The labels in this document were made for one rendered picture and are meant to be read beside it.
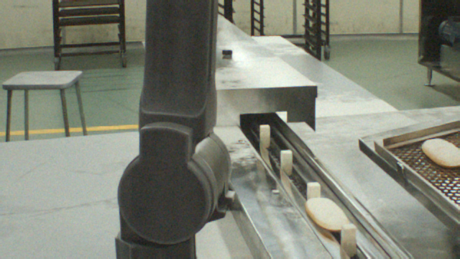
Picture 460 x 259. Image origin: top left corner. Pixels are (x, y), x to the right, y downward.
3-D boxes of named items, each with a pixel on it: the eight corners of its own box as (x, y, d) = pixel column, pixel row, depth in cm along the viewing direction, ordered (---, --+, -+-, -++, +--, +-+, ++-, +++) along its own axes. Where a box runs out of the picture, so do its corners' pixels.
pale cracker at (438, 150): (415, 147, 101) (414, 138, 100) (443, 140, 101) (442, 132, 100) (443, 171, 91) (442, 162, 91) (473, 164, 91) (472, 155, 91)
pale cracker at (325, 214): (298, 203, 95) (299, 194, 95) (330, 201, 96) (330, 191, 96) (321, 234, 86) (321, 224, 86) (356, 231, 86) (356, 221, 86)
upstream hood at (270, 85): (146, 31, 245) (146, 3, 243) (206, 29, 248) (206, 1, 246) (200, 138, 125) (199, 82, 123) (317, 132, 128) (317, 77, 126)
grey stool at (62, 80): (92, 158, 419) (88, 70, 408) (75, 180, 384) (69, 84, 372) (25, 157, 421) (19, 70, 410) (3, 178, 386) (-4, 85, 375)
